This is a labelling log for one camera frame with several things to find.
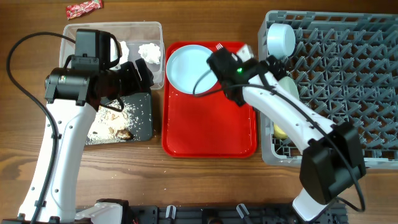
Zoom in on green bowl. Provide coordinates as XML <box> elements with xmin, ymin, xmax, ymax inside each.
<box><xmin>278</xmin><ymin>77</ymin><xmax>299</xmax><ymax>100</ymax></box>

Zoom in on light blue bowl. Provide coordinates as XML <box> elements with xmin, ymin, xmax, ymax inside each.
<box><xmin>267</xmin><ymin>24</ymin><xmax>296</xmax><ymax>59</ymax></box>

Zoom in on white napkin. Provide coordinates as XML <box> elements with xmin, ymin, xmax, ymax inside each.
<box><xmin>110</xmin><ymin>40</ymin><xmax>129</xmax><ymax>66</ymax></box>
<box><xmin>138</xmin><ymin>43</ymin><xmax>161</xmax><ymax>64</ymax></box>

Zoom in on light blue plate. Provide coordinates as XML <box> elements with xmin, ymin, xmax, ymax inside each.
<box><xmin>166</xmin><ymin>45</ymin><xmax>218</xmax><ymax>95</ymax></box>

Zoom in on rice and food scraps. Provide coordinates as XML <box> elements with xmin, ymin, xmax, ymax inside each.
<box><xmin>86</xmin><ymin>99</ymin><xmax>150</xmax><ymax>144</ymax></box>

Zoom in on yellow plastic cup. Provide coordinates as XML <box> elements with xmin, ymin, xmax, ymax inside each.
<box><xmin>273</xmin><ymin>123</ymin><xmax>288</xmax><ymax>139</ymax></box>

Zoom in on red snack wrapper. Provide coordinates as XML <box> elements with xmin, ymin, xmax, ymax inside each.
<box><xmin>66</xmin><ymin>0</ymin><xmax>103</xmax><ymax>20</ymax></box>

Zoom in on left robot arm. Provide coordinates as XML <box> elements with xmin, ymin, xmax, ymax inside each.
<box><xmin>17</xmin><ymin>29</ymin><xmax>154</xmax><ymax>223</ymax></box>

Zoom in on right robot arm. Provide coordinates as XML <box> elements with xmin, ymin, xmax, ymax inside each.
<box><xmin>206</xmin><ymin>47</ymin><xmax>366</xmax><ymax>222</ymax></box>

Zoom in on grey dishwasher rack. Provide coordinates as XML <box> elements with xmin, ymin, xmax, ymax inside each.
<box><xmin>257</xmin><ymin>11</ymin><xmax>397</xmax><ymax>169</ymax></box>

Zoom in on clear plastic bin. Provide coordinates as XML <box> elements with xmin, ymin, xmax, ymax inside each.
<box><xmin>63</xmin><ymin>22</ymin><xmax>165</xmax><ymax>90</ymax></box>

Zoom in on black tray bin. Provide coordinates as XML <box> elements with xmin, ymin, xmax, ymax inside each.
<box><xmin>83</xmin><ymin>88</ymin><xmax>154</xmax><ymax>146</ymax></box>

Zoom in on white plastic fork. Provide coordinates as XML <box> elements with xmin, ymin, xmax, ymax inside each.
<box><xmin>216</xmin><ymin>43</ymin><xmax>223</xmax><ymax>50</ymax></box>

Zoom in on red serving tray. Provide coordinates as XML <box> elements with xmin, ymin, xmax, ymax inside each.
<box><xmin>161</xmin><ymin>41</ymin><xmax>259</xmax><ymax>159</ymax></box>

